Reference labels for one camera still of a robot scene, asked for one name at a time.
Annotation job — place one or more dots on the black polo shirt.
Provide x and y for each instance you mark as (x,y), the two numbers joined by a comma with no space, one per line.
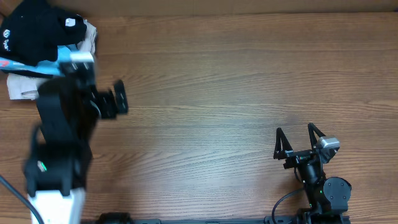
(34,30)

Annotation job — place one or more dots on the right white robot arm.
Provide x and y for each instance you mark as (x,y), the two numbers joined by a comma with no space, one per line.
(327,197)

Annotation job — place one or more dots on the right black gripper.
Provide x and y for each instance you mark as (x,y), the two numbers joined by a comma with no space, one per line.
(296,156)

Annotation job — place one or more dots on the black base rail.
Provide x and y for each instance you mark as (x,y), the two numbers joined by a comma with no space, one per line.
(126,218)

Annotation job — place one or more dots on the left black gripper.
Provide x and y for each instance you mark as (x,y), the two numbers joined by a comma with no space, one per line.
(110,110)

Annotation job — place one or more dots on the beige folded garment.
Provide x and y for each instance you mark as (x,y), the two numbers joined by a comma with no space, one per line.
(23,88)

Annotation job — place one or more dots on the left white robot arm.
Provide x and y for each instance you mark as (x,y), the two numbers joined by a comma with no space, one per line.
(57,167)

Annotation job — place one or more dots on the light blue printed t-shirt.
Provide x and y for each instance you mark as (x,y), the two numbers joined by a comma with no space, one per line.
(44,69)

